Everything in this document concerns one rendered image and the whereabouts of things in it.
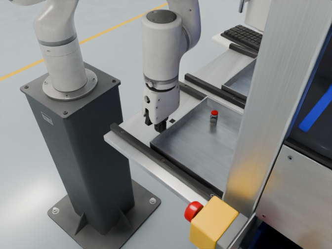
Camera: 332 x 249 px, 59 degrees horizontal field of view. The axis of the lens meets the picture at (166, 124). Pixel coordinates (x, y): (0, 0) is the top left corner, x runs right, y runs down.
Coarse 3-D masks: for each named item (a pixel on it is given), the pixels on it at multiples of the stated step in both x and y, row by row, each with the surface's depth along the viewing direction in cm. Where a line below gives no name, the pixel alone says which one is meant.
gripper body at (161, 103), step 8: (144, 88) 70; (152, 88) 68; (176, 88) 73; (144, 96) 70; (152, 96) 68; (160, 96) 69; (168, 96) 71; (176, 96) 75; (144, 104) 72; (152, 104) 70; (160, 104) 71; (168, 104) 73; (176, 104) 77; (144, 112) 74; (152, 112) 71; (160, 112) 72; (168, 112) 75; (152, 120) 73; (160, 120) 74
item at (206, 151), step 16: (208, 96) 92; (192, 112) 89; (208, 112) 91; (224, 112) 90; (176, 128) 86; (192, 128) 86; (208, 128) 86; (224, 128) 86; (160, 144) 82; (176, 144) 82; (192, 144) 82; (208, 144) 82; (224, 144) 82; (176, 160) 74; (192, 160) 78; (208, 160) 78; (224, 160) 78; (192, 176) 73; (208, 176) 74; (224, 176) 74; (256, 224) 65
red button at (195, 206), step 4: (192, 204) 54; (196, 204) 54; (200, 204) 54; (188, 208) 53; (192, 208) 53; (196, 208) 53; (200, 208) 54; (184, 212) 54; (188, 212) 53; (192, 212) 53; (196, 212) 53; (184, 216) 54; (188, 216) 53; (192, 216) 53; (188, 220) 54
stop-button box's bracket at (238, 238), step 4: (252, 216) 51; (252, 220) 53; (248, 224) 50; (244, 228) 49; (248, 228) 54; (240, 232) 49; (244, 232) 52; (240, 236) 50; (236, 240) 48; (240, 240) 53; (232, 244) 47; (236, 244) 51; (228, 248) 47; (232, 248) 49
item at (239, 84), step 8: (248, 64) 105; (240, 72) 102; (248, 72) 107; (232, 80) 100; (240, 80) 103; (248, 80) 103; (224, 88) 96; (232, 88) 100; (240, 88) 100; (248, 88) 100; (240, 96) 94
